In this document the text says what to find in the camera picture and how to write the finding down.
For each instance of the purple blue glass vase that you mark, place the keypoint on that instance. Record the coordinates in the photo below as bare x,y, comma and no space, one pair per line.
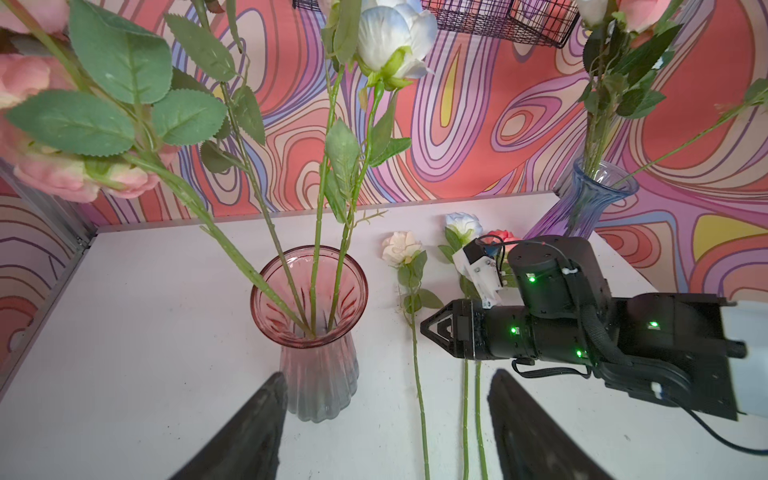
583,201

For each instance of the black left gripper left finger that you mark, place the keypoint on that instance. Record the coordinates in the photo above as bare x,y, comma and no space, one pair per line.
247,447

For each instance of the pale cream rose stem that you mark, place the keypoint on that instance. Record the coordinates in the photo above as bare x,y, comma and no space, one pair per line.
407,256

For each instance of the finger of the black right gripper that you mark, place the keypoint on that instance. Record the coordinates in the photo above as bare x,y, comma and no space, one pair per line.
441,328

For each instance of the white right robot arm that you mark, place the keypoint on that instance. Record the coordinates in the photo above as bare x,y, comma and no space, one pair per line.
546,307

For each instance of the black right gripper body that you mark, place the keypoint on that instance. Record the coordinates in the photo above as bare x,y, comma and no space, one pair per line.
498,333

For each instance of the pink spray rose bunch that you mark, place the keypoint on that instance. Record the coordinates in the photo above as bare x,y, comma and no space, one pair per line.
122,109

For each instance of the light pink rose stem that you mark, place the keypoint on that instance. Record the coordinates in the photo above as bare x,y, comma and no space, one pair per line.
601,51

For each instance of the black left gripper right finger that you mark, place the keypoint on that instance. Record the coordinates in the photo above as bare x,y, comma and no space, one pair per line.
530,444

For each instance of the red rimmed glass vase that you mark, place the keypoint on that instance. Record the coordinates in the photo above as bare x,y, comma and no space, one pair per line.
319,364

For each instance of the black wire basket back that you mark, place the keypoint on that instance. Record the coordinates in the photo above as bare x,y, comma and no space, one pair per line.
385,26

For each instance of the white rose stem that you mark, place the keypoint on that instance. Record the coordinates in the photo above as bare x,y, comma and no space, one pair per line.
347,159

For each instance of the salmon pink rose stem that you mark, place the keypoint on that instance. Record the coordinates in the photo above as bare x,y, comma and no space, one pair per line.
650,30

